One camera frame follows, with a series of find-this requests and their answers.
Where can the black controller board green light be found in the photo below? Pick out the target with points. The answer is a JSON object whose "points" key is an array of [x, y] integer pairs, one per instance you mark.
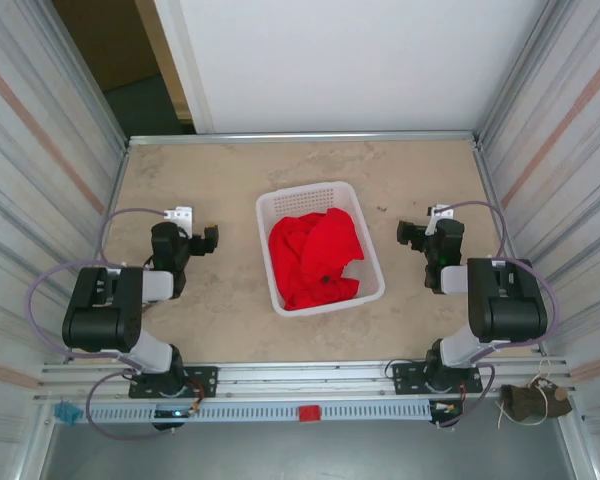
{"points": [[170, 413]]}

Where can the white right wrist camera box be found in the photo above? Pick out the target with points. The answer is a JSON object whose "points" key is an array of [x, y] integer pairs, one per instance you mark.
{"points": [[442, 211]]}

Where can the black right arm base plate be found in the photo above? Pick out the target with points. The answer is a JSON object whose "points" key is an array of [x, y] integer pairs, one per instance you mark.
{"points": [[407, 377]]}

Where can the red t-shirt with bear print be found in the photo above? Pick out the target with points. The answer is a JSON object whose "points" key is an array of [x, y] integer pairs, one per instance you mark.
{"points": [[325, 240]]}

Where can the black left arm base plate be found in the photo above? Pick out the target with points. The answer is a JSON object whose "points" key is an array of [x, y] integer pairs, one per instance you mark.
{"points": [[205, 380]]}

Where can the blue tape piece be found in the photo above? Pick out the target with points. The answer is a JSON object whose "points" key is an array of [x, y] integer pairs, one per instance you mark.
{"points": [[66, 413]]}

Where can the small red block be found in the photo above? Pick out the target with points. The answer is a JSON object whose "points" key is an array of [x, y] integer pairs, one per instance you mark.
{"points": [[309, 414]]}

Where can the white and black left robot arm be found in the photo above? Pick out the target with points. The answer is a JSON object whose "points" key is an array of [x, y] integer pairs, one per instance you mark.
{"points": [[100, 325]]}

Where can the white door frame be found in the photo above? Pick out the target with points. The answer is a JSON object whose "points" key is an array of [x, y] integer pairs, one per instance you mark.
{"points": [[180, 60]]}

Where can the white perforated plastic basket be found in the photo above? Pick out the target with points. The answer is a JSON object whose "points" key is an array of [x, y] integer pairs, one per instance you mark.
{"points": [[305, 197]]}

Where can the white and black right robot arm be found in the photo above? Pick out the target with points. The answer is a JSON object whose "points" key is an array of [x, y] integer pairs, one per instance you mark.
{"points": [[510, 310]]}

